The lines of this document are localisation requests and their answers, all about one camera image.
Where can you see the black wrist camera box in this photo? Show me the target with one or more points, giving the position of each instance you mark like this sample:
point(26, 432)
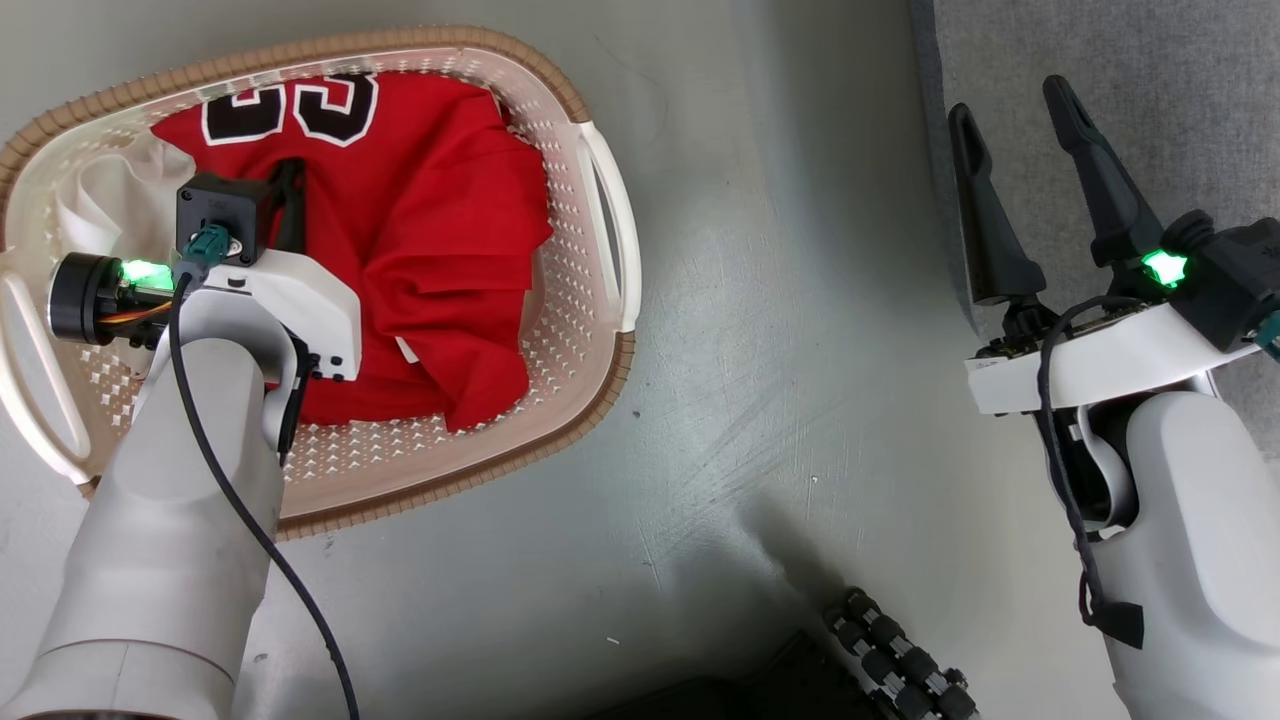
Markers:
point(222, 212)
point(1240, 275)

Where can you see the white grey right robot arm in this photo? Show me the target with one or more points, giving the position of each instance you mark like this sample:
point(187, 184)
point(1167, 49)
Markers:
point(1190, 540)

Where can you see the cream plastic laundry basket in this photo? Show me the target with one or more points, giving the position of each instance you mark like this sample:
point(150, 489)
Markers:
point(580, 300)

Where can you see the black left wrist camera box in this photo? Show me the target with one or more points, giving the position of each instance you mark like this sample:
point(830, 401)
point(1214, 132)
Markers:
point(222, 212)

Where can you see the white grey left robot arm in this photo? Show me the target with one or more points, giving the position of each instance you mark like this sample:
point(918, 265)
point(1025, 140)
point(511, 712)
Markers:
point(170, 520)

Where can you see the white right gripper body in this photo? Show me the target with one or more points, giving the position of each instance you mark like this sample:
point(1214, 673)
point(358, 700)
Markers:
point(1110, 355)

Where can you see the red basketball jersey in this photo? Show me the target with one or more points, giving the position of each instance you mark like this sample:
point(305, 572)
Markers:
point(440, 230)

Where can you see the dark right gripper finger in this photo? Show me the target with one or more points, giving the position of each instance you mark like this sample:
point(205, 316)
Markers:
point(1100, 170)
point(985, 220)

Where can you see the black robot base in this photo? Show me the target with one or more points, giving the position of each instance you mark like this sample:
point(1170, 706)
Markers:
point(760, 690)

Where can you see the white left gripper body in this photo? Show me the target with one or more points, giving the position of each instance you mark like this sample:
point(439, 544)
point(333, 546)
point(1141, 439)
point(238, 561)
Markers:
point(310, 310)

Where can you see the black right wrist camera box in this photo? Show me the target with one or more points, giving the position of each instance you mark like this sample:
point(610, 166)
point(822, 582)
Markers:
point(1240, 275)

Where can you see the grey fabric sofa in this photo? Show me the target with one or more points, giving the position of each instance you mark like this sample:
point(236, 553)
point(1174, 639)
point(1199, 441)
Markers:
point(1180, 90)

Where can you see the red and white striped garment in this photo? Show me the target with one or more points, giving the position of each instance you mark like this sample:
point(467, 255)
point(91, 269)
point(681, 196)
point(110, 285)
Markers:
point(110, 195)

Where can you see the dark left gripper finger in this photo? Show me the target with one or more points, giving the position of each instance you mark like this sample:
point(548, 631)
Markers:
point(290, 205)

